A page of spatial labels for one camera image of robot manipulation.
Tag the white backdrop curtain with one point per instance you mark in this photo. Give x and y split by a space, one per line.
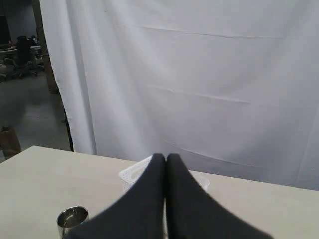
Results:
230 85

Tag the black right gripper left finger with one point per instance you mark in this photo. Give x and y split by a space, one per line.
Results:
138 214

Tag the black office chair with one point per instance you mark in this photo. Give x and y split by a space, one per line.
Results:
25 62

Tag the brown cardboard box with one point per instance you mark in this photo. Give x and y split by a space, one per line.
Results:
9 142

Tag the white perforated plastic basket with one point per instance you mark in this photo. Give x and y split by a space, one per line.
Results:
131 174

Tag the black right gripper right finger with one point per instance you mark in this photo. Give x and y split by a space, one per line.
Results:
191 213

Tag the stainless steel cup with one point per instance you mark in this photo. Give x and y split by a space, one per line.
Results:
70 218

